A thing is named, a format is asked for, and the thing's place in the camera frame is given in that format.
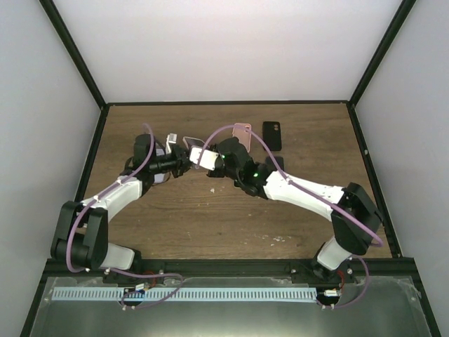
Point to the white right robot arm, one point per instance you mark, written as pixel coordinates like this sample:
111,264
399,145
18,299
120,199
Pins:
352,213

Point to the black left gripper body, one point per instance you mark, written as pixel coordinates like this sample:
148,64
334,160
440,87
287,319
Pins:
177,162

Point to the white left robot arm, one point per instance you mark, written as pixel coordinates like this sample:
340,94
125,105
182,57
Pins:
81,238

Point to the blue smartphone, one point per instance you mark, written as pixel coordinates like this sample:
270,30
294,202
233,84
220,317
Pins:
279,160

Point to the pink phone case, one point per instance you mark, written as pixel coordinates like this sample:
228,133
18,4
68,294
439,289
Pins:
242,131

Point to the light blue slotted strip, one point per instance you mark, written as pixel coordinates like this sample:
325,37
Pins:
271,294

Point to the lavender phone case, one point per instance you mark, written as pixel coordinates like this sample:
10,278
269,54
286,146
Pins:
162,175

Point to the black frame rail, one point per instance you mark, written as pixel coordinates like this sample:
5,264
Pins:
300,270

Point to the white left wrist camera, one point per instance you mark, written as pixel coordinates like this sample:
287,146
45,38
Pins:
171,143

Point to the cream phone case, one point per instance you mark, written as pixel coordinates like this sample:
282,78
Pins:
195,146

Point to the black phone case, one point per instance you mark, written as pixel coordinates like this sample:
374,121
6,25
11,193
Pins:
271,135

